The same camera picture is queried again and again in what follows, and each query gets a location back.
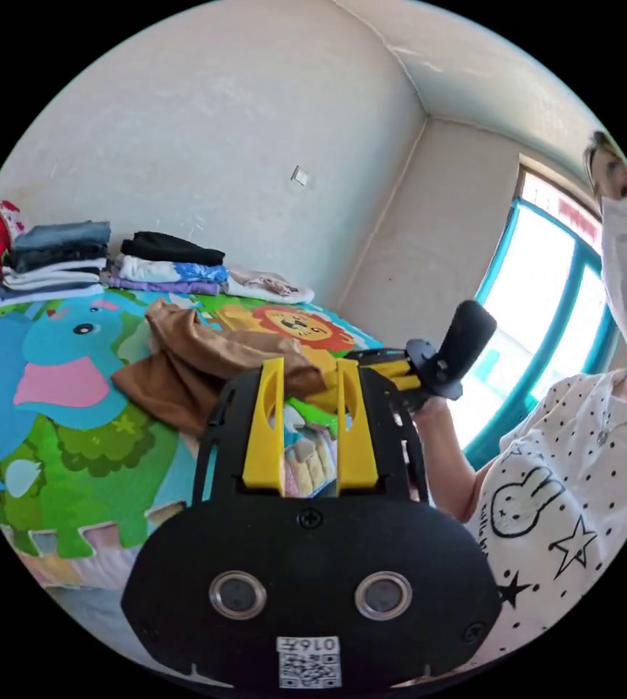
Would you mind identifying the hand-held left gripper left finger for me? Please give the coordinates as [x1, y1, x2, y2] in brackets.
[242, 358, 286, 488]

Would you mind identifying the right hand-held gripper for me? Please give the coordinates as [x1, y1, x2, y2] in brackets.
[304, 347, 430, 415]

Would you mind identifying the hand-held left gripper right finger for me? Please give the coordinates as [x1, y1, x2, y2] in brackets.
[336, 359, 379, 489]

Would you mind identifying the person's right forearm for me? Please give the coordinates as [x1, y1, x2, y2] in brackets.
[417, 436, 490, 525]

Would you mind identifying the brown t-shirt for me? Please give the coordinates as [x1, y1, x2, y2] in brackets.
[111, 299, 329, 435]

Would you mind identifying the person's right hand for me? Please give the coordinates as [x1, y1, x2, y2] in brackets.
[411, 396, 460, 444]

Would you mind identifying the bed with animal print mat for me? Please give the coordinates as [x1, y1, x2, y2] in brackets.
[0, 288, 386, 656]

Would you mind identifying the person's body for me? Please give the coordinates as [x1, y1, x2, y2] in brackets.
[457, 130, 627, 674]

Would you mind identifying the pile of clothes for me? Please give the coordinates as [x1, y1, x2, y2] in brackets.
[0, 219, 316, 308]

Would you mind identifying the window with teal frame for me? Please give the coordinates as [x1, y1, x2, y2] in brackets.
[462, 158, 623, 472]

